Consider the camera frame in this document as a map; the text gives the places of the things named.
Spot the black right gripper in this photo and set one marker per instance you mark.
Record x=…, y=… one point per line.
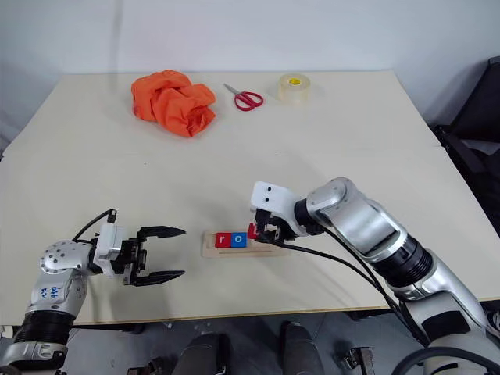
x=282, y=230

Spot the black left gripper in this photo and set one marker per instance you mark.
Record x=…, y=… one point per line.
x=133, y=258

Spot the red letter block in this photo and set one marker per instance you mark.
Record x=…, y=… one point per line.
x=253, y=231

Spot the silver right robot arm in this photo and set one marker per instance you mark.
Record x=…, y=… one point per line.
x=363, y=224

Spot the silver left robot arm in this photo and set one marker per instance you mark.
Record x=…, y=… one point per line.
x=58, y=258

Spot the blue block letter o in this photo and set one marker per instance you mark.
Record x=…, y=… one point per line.
x=238, y=240

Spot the red block letter r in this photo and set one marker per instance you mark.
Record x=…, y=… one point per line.
x=222, y=240

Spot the wooden letter tray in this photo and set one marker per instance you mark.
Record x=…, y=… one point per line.
x=218, y=253

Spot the dark rounded shape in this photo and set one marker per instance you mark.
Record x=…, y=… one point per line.
x=203, y=353
x=301, y=347

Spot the metal caster foot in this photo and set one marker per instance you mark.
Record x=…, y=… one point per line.
x=150, y=367
x=357, y=357

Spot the clear tape roll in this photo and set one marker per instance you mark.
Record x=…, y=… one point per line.
x=293, y=90

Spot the crumpled orange cloth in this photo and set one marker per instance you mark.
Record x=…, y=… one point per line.
x=172, y=101

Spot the black chair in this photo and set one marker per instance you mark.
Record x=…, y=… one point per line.
x=472, y=129

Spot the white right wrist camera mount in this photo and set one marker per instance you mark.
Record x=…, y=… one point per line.
x=273, y=199

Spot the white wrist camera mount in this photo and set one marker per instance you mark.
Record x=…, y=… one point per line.
x=273, y=199
x=108, y=239

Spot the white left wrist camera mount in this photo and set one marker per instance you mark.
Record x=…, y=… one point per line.
x=108, y=239

